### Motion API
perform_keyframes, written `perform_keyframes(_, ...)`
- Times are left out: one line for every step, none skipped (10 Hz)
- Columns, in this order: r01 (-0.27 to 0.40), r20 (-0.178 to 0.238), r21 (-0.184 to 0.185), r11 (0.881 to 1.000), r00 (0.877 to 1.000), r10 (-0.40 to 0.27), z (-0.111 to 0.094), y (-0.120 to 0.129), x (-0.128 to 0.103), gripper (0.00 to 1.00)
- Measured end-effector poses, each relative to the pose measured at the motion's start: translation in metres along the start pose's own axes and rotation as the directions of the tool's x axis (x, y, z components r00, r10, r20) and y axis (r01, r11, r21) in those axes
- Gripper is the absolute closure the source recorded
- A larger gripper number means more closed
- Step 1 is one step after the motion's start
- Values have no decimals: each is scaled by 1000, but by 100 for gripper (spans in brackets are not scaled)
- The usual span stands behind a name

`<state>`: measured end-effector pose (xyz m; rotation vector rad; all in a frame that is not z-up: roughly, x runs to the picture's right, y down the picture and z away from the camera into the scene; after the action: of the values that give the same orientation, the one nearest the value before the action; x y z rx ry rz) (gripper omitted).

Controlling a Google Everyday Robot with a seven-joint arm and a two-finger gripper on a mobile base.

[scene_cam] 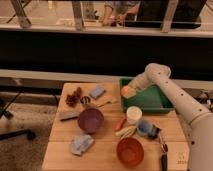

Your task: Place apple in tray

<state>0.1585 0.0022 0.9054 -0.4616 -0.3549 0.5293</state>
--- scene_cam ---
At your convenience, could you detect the purple bowl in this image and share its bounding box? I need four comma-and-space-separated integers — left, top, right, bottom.
78, 108, 104, 134

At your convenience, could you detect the wooden brush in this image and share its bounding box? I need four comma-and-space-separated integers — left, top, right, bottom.
89, 98, 117, 108

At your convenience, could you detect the green plastic tray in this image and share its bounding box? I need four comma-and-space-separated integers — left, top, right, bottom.
120, 85, 174, 114

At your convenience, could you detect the orange apple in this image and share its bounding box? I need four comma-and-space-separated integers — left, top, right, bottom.
121, 86, 129, 96

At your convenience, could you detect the person in background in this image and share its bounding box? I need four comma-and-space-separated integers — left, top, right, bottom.
101, 0, 208, 29

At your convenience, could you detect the black chair base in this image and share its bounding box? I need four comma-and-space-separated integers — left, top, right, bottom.
0, 93, 36, 141

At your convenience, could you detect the orange carrot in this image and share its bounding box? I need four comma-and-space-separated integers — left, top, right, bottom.
115, 118, 126, 131

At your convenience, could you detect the blue cup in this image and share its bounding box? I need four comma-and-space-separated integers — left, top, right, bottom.
137, 120, 152, 136

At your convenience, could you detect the pale corn cob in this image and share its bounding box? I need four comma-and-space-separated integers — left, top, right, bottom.
115, 126, 136, 138

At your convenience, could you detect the light blue crumpled cloth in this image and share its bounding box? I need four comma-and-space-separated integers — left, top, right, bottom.
70, 134, 94, 156

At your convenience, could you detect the brown pine cone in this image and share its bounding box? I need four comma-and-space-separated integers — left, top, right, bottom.
65, 87, 82, 107

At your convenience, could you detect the blue sponge block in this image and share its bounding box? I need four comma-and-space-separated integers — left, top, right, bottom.
90, 86, 105, 99

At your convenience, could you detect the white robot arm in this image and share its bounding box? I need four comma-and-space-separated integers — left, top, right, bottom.
121, 63, 213, 171

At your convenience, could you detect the white round container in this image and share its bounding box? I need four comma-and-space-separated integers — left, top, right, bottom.
126, 106, 142, 124

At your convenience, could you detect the black handled tool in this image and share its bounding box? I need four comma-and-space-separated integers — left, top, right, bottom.
148, 126, 168, 171

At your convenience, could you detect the black white striped object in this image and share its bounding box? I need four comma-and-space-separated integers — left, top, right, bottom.
80, 96, 91, 105

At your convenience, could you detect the orange bowl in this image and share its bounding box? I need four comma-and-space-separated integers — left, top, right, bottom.
116, 137, 144, 167

